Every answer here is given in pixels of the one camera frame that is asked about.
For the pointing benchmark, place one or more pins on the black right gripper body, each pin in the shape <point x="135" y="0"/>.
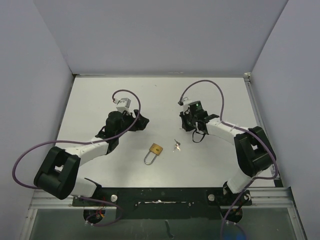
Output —
<point x="194" y="117"/>

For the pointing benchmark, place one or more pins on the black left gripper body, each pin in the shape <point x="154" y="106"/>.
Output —
<point x="127" y="120"/>

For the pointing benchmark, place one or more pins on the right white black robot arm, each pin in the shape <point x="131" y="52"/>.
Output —
<point x="252" y="146"/>

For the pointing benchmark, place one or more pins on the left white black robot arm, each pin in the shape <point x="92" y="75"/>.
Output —
<point x="58" y="173"/>

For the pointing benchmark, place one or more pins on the silver key bunch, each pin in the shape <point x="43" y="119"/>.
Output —
<point x="176" y="146"/>

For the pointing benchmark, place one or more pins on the large brass padlock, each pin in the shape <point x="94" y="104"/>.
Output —
<point x="156" y="150"/>

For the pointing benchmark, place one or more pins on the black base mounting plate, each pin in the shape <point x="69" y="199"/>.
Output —
<point x="155" y="203"/>

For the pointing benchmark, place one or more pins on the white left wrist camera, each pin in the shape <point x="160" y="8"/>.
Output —
<point x="123" y="105"/>

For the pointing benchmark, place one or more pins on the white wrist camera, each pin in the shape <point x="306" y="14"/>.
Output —
<point x="123" y="105"/>
<point x="184" y="103"/>

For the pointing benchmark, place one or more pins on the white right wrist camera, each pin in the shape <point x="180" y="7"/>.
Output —
<point x="184" y="103"/>

